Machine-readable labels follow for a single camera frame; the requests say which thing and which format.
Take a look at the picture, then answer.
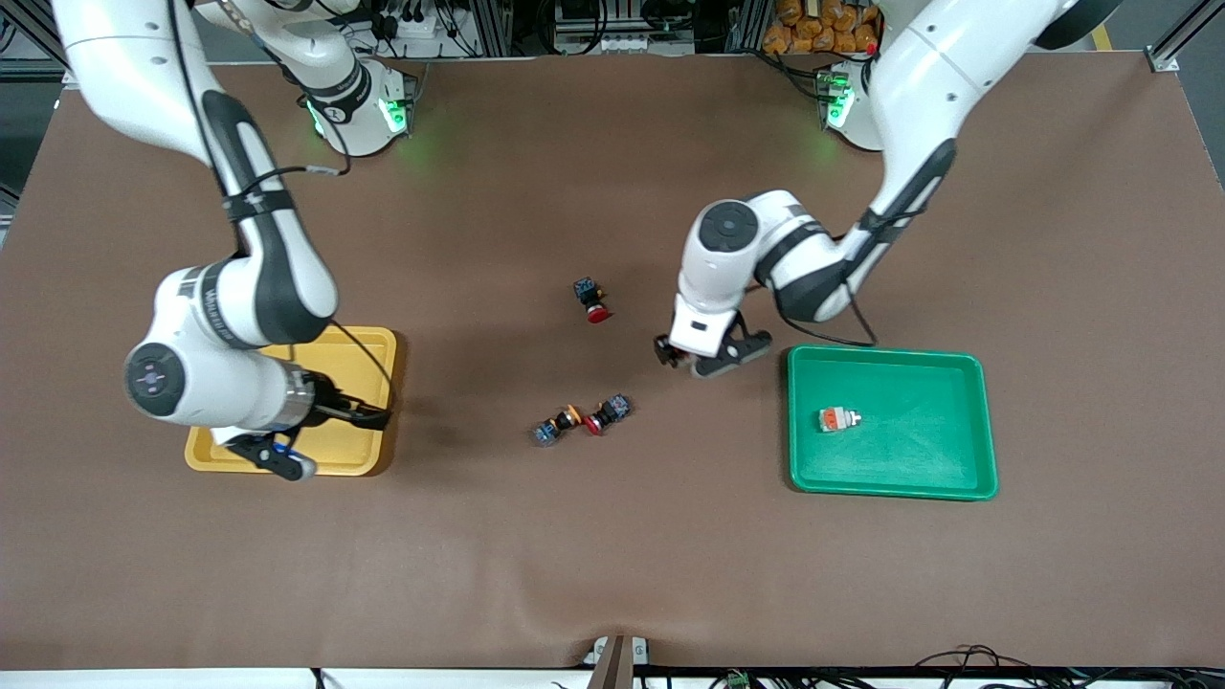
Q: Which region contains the heap of orange items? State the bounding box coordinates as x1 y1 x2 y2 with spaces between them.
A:
763 0 881 56

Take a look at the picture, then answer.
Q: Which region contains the white power strip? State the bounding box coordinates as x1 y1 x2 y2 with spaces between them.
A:
368 5 456 44

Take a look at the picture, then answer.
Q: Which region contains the grey metal post bracket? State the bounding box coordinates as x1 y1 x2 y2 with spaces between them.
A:
584 633 652 689

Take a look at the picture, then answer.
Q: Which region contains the black cable bundle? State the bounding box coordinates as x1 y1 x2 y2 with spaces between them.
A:
900 644 1225 689

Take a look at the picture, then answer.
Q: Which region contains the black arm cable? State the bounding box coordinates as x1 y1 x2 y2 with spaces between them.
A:
167 0 395 432
751 206 948 350

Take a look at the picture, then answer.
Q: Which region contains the black and white device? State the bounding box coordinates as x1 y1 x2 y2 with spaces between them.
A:
536 0 676 56

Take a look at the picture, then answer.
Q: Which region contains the yellow plastic tray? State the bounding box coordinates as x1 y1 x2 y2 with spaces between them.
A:
184 325 398 478

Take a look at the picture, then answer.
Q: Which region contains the yellow push button switch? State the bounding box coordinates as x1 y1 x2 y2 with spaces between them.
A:
532 404 585 449

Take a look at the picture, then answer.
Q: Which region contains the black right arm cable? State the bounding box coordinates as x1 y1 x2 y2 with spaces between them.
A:
167 0 395 432

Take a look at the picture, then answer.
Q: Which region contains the brown table cover mat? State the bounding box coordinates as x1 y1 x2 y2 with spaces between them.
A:
0 53 1225 671

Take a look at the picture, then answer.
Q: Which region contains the red push button switch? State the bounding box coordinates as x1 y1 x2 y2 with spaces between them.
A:
572 277 615 324
584 393 634 437

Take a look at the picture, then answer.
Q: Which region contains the aluminium profile corner bracket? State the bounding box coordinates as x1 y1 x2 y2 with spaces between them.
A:
1147 0 1225 75

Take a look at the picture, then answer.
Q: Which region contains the green plastic tray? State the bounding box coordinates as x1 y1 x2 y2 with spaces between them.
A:
787 344 999 501

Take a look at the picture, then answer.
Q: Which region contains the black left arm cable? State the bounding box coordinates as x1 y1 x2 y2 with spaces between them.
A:
751 206 948 350

